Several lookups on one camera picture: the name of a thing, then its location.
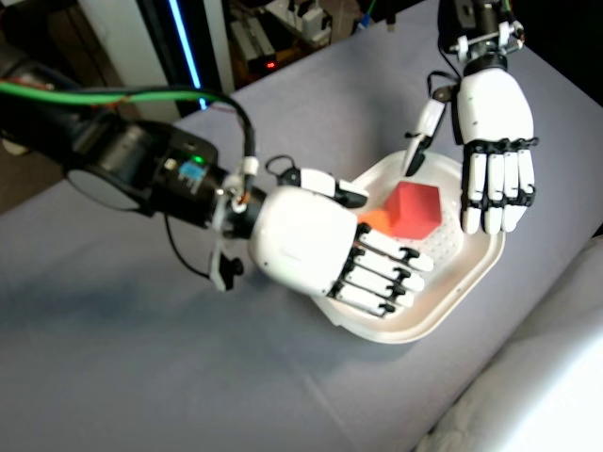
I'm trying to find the white box on shelf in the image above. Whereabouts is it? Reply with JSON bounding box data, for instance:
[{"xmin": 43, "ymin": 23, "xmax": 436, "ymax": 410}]
[{"xmin": 301, "ymin": 7, "xmax": 332, "ymax": 47}]

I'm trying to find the black pillar with blue light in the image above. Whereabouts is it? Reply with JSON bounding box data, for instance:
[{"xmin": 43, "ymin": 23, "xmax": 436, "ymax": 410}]
[{"xmin": 136, "ymin": 0, "xmax": 222, "ymax": 112}]

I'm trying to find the grey table cloth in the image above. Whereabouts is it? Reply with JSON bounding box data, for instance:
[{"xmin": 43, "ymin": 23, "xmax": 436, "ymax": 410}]
[{"xmin": 0, "ymin": 27, "xmax": 603, "ymax": 452}]

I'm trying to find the red textured cube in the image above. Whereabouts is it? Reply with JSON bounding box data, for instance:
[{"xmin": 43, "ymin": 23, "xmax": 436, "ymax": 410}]
[{"xmin": 383, "ymin": 181, "xmax": 447, "ymax": 241}]

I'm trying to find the orange textured cube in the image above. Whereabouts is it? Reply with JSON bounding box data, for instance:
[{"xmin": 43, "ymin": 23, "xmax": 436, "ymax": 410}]
[{"xmin": 357, "ymin": 209, "xmax": 392, "ymax": 236}]

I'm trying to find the black device with red light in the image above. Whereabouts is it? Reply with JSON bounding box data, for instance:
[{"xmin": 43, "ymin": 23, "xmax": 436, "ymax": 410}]
[{"xmin": 244, "ymin": 54, "xmax": 302, "ymax": 76}]

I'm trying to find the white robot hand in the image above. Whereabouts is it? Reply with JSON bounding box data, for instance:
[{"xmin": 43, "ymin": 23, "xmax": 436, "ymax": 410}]
[
  {"xmin": 248, "ymin": 165, "xmax": 435, "ymax": 319},
  {"xmin": 403, "ymin": 64, "xmax": 540, "ymax": 235}
]

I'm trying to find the white cabinet panel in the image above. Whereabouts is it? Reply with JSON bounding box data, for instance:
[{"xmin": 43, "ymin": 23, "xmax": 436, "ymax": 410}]
[{"xmin": 77, "ymin": 0, "xmax": 180, "ymax": 123}]

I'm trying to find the white perforated oval basket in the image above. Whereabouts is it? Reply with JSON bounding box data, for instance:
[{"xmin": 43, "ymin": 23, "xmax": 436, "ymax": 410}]
[{"xmin": 313, "ymin": 151, "xmax": 506, "ymax": 345}]

